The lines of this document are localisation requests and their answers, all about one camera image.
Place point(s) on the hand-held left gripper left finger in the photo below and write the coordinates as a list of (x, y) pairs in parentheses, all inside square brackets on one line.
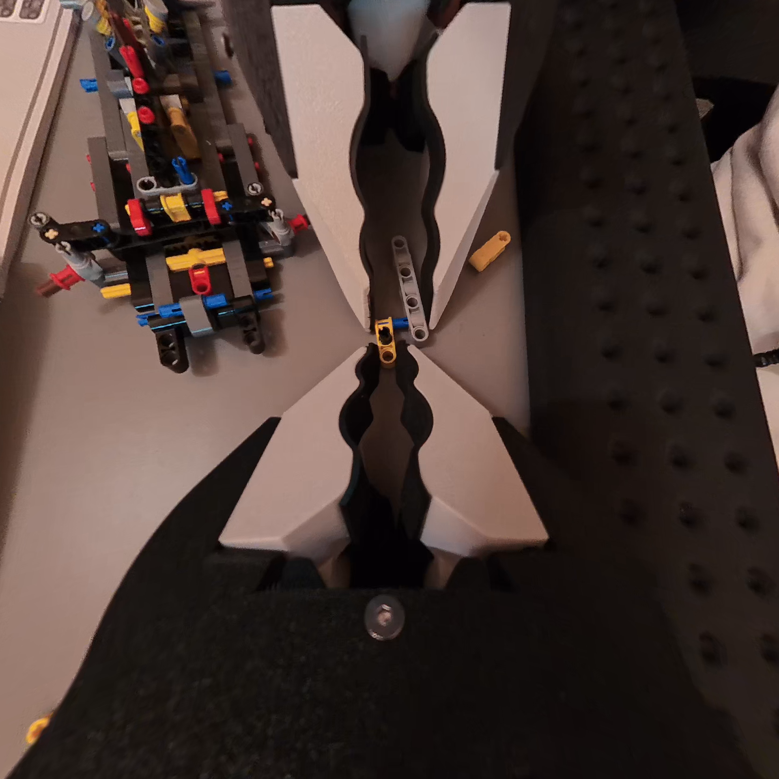
[(292, 474)]

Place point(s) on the person's white t-shirt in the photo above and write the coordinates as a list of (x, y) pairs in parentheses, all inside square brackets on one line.
[(754, 213)]

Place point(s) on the thin grey lego beam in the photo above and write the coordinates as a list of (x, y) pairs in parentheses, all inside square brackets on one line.
[(411, 292)]

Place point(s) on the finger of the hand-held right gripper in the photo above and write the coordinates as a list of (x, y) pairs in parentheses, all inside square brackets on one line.
[(316, 122), (474, 122)]

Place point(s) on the yellow lego connector blue pin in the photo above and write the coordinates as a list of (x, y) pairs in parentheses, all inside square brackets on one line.
[(386, 353)]

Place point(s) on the small yellow lego bush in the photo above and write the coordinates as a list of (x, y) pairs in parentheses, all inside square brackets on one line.
[(38, 729)]

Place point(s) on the black dimpled foam mat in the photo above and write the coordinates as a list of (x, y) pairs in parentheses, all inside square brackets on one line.
[(639, 335)]

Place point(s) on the lego car chassis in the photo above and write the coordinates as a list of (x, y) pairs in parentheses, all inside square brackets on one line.
[(182, 231)]

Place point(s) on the lego instruction booklet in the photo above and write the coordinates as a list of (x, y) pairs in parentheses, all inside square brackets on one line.
[(30, 91)]

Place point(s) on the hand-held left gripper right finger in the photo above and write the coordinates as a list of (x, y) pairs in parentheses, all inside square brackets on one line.
[(481, 474)]

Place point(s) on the yellow lego axle connector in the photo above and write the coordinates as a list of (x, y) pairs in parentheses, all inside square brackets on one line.
[(487, 252)]

